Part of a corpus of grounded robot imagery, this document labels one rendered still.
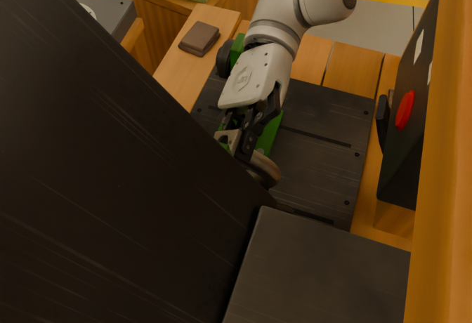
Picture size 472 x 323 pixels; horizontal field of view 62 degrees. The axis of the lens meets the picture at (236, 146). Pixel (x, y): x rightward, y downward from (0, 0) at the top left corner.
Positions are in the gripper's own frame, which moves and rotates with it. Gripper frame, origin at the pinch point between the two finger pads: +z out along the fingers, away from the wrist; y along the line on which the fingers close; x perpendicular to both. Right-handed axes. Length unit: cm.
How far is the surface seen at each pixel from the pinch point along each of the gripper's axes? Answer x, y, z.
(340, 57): 39, -23, -45
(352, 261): 6.7, 18.3, 11.0
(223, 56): -0.3, -12.9, -17.9
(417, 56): -4.3, 27.6, -5.6
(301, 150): 29.5, -17.6, -12.7
